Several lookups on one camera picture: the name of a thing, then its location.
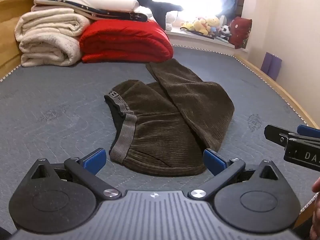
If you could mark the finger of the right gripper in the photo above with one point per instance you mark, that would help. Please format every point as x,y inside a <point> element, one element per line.
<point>279,136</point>
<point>308,131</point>

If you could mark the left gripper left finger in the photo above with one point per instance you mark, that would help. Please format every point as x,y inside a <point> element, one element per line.
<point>84,170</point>

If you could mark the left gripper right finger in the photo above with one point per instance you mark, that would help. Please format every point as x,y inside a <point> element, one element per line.
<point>224,171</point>

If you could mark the brown corduroy pants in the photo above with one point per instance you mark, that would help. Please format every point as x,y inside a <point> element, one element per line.
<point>163,127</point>

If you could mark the person's right hand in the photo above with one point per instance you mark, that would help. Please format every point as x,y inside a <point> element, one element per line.
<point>315,228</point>

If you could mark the purple yoga mat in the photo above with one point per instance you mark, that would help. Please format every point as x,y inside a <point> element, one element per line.
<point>271,65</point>

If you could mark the panda plush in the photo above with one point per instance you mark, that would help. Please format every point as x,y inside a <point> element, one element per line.
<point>225,32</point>

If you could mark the red cushion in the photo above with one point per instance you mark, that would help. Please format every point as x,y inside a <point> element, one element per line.
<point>240,29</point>

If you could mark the red folded blanket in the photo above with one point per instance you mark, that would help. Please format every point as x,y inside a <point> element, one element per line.
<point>124,40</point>

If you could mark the yellow bear plush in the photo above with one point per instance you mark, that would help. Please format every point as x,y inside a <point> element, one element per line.
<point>203,26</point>

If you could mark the cream folded blanket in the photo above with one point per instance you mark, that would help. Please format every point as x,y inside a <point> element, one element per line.
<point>50,37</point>

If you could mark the dark navy patterned cloth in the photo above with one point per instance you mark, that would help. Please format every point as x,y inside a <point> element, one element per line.
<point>89,12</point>

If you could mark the white plush toy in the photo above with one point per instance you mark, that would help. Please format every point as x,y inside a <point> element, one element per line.
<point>170,19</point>

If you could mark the white folded cloth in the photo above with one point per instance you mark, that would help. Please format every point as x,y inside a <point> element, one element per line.
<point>112,5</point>

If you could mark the wooden bed frame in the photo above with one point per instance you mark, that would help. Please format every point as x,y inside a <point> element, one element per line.
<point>10,30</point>

